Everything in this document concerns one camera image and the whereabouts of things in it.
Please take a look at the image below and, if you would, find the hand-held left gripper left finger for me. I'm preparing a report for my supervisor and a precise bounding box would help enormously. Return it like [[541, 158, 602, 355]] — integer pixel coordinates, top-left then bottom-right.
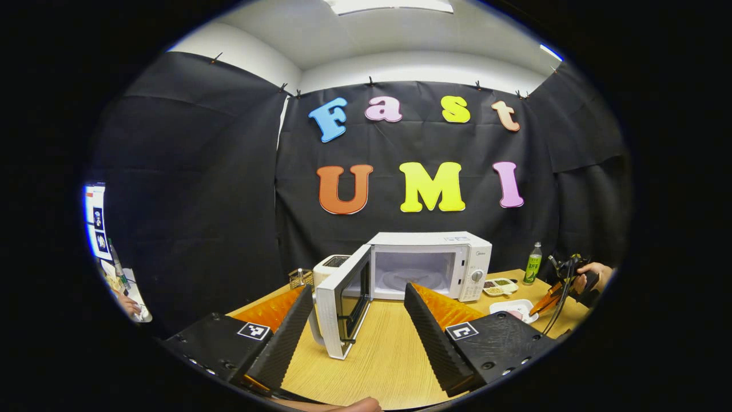
[[159, 284, 315, 397]]

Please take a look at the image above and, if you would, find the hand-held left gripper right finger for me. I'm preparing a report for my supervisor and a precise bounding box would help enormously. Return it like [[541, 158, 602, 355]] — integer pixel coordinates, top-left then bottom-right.
[[403, 281, 559, 397]]

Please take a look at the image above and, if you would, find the white square plate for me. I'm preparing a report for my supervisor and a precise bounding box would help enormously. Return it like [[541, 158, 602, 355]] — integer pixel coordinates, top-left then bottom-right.
[[490, 299, 538, 324]]

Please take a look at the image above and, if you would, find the white divided dish of beans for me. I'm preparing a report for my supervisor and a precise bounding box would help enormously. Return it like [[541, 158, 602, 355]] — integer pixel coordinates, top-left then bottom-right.
[[483, 278, 519, 297]]

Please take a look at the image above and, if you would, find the white microwave oven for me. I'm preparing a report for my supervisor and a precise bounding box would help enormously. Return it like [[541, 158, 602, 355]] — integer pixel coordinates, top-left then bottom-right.
[[309, 232, 492, 360]]

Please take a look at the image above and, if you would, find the green drink bottle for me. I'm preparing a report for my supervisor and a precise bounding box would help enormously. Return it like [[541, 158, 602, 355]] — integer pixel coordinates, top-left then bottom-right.
[[523, 241, 543, 286]]

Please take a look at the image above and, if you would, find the glass turntable plate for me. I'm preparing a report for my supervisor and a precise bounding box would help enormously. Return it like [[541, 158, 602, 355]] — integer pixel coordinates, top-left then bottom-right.
[[382, 269, 450, 293]]

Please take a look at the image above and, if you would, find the white toaster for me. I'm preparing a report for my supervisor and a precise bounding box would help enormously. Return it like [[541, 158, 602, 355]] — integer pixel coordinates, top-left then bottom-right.
[[313, 255, 351, 290]]

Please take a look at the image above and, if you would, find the cluttered white side desk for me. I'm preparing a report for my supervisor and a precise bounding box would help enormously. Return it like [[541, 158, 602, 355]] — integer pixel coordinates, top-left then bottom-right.
[[100, 240, 153, 324]]

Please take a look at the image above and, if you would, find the black backdrop cloth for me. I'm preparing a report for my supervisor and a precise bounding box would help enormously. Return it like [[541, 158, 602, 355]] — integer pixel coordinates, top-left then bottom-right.
[[86, 51, 632, 338]]

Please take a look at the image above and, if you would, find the bright computer screen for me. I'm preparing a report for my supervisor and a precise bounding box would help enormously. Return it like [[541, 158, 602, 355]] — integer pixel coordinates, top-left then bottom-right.
[[85, 183, 113, 262]]

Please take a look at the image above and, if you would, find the row of black binder clips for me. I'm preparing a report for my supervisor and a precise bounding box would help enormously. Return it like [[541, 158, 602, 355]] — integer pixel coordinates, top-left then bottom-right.
[[210, 53, 558, 99]]

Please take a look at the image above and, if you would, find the large ceiling light panel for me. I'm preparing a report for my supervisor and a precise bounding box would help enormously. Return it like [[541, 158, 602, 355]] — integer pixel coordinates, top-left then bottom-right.
[[323, 0, 454, 15]]

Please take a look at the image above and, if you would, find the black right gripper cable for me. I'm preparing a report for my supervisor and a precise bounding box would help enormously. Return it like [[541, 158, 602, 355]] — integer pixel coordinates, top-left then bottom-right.
[[540, 260, 575, 336]]

